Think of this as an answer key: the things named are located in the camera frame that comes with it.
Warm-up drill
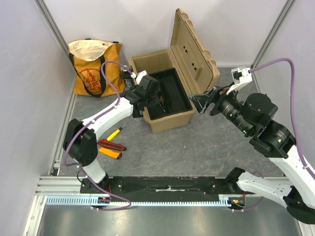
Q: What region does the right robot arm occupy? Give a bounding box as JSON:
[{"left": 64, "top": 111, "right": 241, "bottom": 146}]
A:
[{"left": 189, "top": 87, "right": 315, "bottom": 225}]

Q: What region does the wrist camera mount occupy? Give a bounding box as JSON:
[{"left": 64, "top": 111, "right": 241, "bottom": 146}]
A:
[
  {"left": 226, "top": 67, "right": 252, "bottom": 95},
  {"left": 131, "top": 70, "right": 148, "bottom": 85}
]

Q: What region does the black tool tray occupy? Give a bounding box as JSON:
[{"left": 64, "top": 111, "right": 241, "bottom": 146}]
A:
[{"left": 148, "top": 68, "right": 192, "bottom": 120}]

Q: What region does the energy drink can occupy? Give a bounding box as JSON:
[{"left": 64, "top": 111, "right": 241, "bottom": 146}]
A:
[{"left": 121, "top": 67, "right": 134, "bottom": 88}]

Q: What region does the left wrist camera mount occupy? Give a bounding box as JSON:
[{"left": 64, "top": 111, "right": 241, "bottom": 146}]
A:
[{"left": 131, "top": 70, "right": 148, "bottom": 85}]

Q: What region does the yellow tote bag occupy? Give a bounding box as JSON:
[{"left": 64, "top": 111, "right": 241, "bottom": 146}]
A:
[{"left": 68, "top": 39, "right": 125, "bottom": 97}]

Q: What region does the slotted cable duct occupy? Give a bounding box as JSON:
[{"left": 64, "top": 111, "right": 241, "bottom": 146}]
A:
[{"left": 46, "top": 195, "right": 235, "bottom": 207}]

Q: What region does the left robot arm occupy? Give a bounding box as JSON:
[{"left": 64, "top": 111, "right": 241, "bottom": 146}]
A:
[{"left": 63, "top": 75, "right": 160, "bottom": 193}]

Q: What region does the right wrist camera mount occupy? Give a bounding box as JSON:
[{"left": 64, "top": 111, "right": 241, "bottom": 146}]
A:
[{"left": 226, "top": 67, "right": 252, "bottom": 95}]

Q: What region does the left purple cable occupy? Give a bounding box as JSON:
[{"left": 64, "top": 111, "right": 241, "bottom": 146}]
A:
[{"left": 63, "top": 60, "right": 136, "bottom": 211}]

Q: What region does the yellow utility knife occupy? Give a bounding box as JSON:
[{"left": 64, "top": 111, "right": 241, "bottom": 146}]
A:
[{"left": 98, "top": 147, "right": 122, "bottom": 159}]

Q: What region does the yellow handle screwdriver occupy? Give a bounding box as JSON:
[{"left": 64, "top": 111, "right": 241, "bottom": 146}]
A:
[{"left": 106, "top": 123, "right": 128, "bottom": 141}]

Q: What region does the tan plastic tool box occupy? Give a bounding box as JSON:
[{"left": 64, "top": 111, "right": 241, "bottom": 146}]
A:
[{"left": 129, "top": 9, "right": 220, "bottom": 133}]

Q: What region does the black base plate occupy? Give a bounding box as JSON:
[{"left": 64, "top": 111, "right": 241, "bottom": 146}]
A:
[{"left": 80, "top": 176, "right": 237, "bottom": 196}]

